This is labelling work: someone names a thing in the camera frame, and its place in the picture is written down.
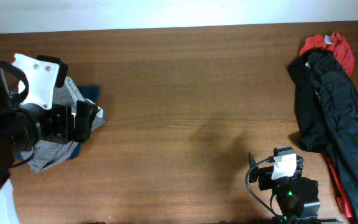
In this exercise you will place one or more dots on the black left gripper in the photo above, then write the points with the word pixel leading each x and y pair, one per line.
pixel 66 133

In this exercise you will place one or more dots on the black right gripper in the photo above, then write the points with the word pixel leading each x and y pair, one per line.
pixel 265 177

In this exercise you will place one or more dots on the navy blue garment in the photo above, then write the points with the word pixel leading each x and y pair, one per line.
pixel 87 93

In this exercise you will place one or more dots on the grey shorts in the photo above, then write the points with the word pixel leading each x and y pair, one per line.
pixel 61 124

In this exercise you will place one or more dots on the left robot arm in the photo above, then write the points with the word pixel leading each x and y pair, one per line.
pixel 29 115

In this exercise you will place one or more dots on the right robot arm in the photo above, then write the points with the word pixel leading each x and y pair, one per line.
pixel 294 198

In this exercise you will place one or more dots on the black garment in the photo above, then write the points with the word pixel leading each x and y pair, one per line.
pixel 326 107

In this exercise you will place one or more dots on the red garment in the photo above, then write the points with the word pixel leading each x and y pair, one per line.
pixel 337 44

